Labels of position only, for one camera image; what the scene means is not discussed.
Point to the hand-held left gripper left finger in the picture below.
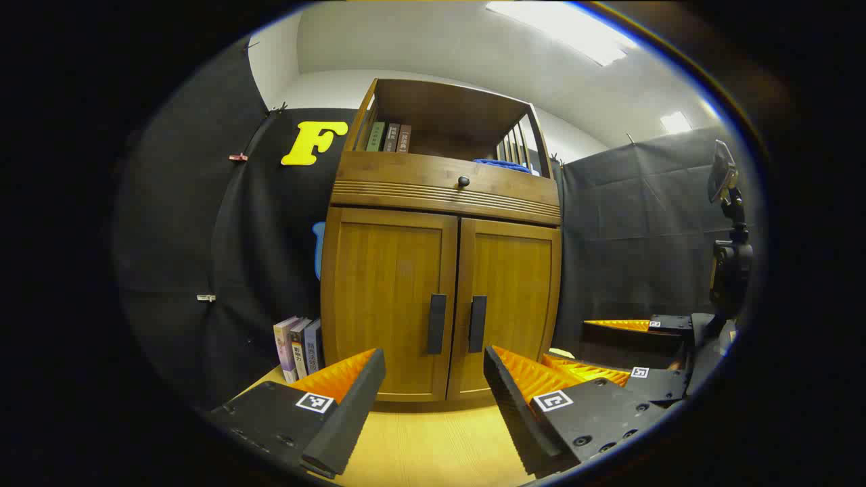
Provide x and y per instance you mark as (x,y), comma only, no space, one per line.
(352,412)

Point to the wooden shoe cabinet door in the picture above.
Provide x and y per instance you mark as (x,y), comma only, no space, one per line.
(385,291)
(517,291)

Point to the wooden cabinet drawer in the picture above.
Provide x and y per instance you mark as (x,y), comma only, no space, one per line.
(406,182)

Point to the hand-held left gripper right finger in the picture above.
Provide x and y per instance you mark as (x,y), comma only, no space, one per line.
(514,419)

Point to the ceiling light panel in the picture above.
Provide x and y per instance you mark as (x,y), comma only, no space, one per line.
(675,122)

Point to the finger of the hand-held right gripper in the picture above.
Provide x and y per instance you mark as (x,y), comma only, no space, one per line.
(659,385)
(636,341)

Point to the white and orange book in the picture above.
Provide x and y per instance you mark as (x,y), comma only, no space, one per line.
(300,348)

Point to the grey blue book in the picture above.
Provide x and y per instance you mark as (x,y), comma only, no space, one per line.
(313,346)

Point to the blue cloth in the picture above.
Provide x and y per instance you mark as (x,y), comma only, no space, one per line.
(500,165)

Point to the wooden double-door shoe cabinet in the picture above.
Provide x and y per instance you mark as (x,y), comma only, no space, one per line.
(446,108)

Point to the black backdrop cloth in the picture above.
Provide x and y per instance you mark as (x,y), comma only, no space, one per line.
(264,237)

